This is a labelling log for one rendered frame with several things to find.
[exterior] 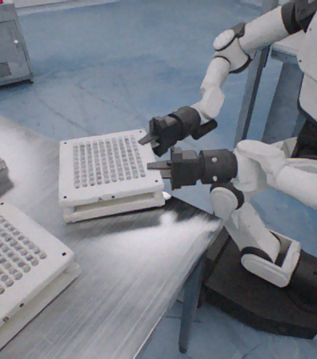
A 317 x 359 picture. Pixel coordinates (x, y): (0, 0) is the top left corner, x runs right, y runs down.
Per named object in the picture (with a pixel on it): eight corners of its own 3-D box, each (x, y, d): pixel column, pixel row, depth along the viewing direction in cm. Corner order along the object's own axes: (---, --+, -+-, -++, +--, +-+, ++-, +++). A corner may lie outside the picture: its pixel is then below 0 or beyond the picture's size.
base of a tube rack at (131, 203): (65, 223, 72) (62, 216, 70) (65, 159, 89) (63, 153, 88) (165, 204, 75) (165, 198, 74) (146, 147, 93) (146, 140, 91)
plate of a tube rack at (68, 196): (60, 209, 68) (58, 203, 67) (61, 146, 86) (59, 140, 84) (164, 190, 72) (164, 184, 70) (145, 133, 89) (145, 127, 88)
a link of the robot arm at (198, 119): (186, 104, 87) (210, 91, 93) (166, 114, 96) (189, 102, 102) (202, 139, 89) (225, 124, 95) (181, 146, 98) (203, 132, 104)
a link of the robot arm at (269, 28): (217, 29, 105) (279, -7, 89) (235, 56, 112) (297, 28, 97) (210, 50, 100) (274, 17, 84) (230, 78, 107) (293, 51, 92)
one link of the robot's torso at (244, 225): (287, 248, 139) (252, 160, 121) (274, 281, 126) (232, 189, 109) (256, 244, 149) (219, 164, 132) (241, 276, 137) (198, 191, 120)
